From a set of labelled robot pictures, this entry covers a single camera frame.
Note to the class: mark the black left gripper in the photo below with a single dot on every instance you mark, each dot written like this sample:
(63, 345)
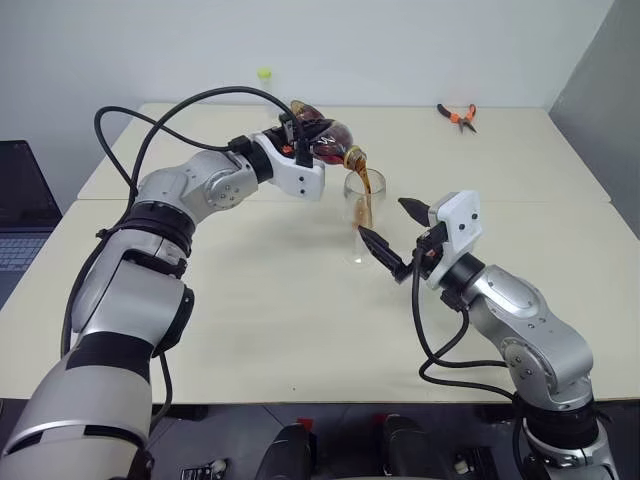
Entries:
(280, 137)

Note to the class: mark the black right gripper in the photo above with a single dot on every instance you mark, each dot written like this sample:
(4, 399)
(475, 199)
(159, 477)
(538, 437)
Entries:
(427, 245)

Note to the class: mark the dark drink plastic bottle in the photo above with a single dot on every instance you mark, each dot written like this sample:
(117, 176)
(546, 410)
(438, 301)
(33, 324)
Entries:
(332, 142)

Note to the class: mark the clear drinking glass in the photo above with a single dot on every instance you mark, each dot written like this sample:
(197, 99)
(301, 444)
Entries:
(350, 200)

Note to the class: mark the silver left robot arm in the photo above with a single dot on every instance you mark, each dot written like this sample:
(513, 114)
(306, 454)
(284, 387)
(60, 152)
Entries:
(125, 300)

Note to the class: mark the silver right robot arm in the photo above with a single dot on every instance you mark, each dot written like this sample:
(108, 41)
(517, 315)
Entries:
(540, 340)

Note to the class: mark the clear tube with green cap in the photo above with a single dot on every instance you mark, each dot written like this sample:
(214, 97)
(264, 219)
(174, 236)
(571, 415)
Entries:
(265, 74)

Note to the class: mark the orange black pliers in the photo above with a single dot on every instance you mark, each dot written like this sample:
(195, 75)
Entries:
(460, 117)

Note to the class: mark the dark rounded shape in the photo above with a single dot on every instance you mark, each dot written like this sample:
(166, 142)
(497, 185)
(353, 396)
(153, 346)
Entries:
(407, 450)
(290, 455)

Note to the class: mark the dark laptop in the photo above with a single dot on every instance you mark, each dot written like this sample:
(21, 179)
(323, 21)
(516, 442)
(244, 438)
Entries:
(20, 190)

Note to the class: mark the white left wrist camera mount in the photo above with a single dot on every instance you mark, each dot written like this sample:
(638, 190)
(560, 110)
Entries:
(295, 172)

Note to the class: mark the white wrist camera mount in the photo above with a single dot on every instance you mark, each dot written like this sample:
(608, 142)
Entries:
(295, 172)
(462, 220)

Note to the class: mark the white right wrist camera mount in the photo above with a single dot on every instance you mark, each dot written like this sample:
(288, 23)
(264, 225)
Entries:
(462, 220)

